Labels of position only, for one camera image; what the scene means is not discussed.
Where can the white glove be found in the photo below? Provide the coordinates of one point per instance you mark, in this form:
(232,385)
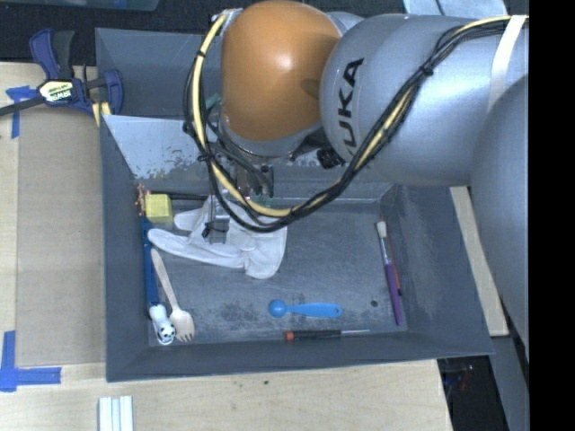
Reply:
(260,254)

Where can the wooden spork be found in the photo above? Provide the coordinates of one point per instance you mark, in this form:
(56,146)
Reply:
(182,321)

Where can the grey metal bin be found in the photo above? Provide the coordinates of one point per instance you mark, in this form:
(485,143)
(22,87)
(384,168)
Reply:
(323,267)

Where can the blue toothbrush with panda end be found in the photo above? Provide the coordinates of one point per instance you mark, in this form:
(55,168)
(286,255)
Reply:
(149,267)

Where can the black screwdriver with orange end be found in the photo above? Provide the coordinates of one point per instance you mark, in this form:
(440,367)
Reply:
(314,334)

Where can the yellow cube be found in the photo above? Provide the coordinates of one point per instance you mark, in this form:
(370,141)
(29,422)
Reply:
(158,208)

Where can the blue measuring spoon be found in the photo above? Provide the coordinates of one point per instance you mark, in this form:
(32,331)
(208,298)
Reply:
(314,310)

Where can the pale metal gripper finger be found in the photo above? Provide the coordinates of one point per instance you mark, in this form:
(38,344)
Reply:
(214,234)
(223,234)

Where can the purple paintbrush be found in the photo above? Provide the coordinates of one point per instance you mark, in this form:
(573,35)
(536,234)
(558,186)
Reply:
(390,272)

